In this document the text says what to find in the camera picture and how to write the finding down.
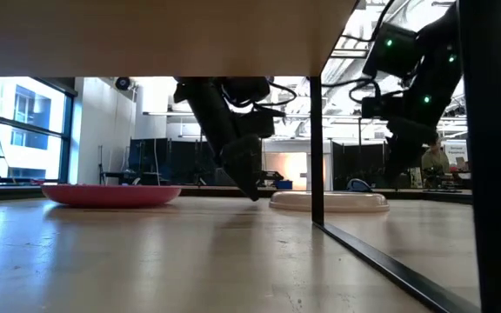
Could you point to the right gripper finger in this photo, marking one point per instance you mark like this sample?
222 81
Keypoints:
396 161

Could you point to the blue storage bin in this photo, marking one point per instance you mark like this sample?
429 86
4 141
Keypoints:
284 185

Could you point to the white printed sign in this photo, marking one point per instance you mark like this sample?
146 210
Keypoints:
455 150

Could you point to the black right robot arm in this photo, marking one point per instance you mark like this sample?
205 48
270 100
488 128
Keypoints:
433 78

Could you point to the black room partition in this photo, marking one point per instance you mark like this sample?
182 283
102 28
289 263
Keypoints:
168 161
355 161

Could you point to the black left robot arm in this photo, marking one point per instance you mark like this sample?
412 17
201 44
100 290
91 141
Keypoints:
207 113

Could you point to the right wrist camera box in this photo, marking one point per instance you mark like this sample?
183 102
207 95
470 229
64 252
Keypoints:
378 107

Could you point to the large framed window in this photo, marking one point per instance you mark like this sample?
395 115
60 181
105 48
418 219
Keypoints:
28 152

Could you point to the cream white plate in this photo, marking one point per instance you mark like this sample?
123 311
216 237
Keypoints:
350 202

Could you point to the person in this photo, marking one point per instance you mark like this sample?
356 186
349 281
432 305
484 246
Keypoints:
434 163

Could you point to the pink plate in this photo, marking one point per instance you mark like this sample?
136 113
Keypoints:
111 195

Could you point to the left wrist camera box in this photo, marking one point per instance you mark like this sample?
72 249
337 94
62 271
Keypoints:
257 124

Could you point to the round black ceiling device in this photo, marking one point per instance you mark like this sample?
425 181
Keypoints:
122 83

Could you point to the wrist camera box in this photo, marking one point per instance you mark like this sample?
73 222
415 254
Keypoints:
257 124
378 107

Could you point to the dark domed object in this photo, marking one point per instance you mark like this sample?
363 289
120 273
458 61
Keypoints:
359 186

